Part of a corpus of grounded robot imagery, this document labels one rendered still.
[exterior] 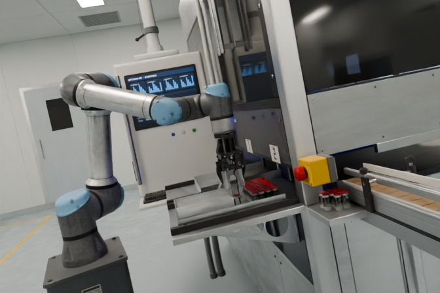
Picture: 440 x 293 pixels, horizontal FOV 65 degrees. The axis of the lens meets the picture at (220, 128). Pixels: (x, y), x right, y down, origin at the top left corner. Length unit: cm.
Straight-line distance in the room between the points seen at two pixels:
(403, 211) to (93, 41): 626
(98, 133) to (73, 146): 536
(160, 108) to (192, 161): 105
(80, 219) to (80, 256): 12
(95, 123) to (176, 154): 76
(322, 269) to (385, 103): 54
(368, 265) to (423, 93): 56
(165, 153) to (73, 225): 84
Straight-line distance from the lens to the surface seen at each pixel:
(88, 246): 130
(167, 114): 96
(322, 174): 97
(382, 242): 124
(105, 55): 667
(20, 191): 704
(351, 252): 119
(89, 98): 115
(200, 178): 165
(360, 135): 113
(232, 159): 107
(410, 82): 123
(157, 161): 198
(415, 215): 85
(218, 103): 105
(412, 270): 103
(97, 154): 134
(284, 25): 105
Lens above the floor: 123
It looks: 4 degrees down
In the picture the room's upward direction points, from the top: 11 degrees counter-clockwise
